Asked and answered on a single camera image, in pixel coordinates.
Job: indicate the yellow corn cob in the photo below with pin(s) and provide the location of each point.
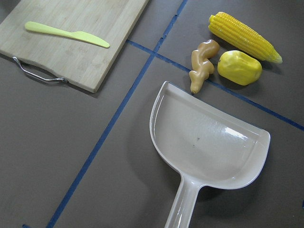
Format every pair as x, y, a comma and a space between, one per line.
243, 37

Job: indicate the yellow-green plastic knife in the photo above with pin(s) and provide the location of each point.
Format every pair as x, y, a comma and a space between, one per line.
78, 35

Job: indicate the bamboo cutting board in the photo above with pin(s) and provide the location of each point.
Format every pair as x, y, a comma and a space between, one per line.
81, 64

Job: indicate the beige plastic dustpan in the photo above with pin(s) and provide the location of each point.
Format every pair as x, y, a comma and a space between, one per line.
206, 146

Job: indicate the yellow lemon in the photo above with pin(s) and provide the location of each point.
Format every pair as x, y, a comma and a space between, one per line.
239, 67

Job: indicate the tan ginger root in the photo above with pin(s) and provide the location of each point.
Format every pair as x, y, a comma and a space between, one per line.
201, 65

